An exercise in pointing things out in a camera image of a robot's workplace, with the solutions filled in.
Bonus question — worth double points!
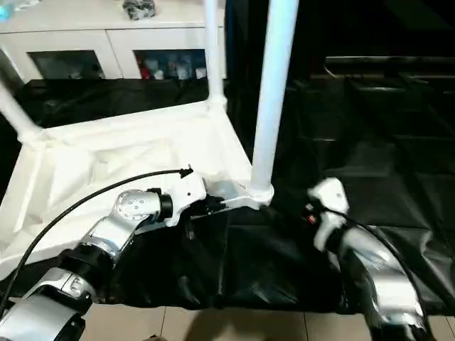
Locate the white plastic table leg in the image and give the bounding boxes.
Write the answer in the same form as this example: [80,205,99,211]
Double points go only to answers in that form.
[203,0,228,109]
[0,81,46,143]
[248,0,300,210]

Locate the white plastic table top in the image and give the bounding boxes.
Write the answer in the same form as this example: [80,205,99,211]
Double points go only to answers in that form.
[0,97,274,281]

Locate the black mat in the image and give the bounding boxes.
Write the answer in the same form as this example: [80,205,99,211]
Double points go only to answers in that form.
[0,76,455,315]

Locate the black television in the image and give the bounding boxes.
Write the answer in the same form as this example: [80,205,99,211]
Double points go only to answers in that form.
[323,0,455,77]

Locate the black box with beige label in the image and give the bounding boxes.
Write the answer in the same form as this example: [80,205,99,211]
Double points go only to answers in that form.
[225,0,326,86]

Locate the clear bag on cabinet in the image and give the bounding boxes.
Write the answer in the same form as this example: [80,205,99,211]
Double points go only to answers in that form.
[122,0,157,21]

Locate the white cabinet with glass doors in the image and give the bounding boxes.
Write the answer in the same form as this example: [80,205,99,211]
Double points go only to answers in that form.
[0,0,228,82]

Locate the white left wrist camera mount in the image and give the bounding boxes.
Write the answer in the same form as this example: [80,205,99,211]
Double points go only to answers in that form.
[165,166,209,228]

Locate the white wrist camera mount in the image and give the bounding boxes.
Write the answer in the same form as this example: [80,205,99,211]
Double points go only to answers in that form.
[165,166,209,228]
[307,177,351,251]

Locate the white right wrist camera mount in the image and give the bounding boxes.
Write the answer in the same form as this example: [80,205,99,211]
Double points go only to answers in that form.
[307,177,351,251]

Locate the black left wrist camera cable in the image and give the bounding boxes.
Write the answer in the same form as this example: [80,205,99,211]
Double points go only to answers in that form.
[0,163,195,310]

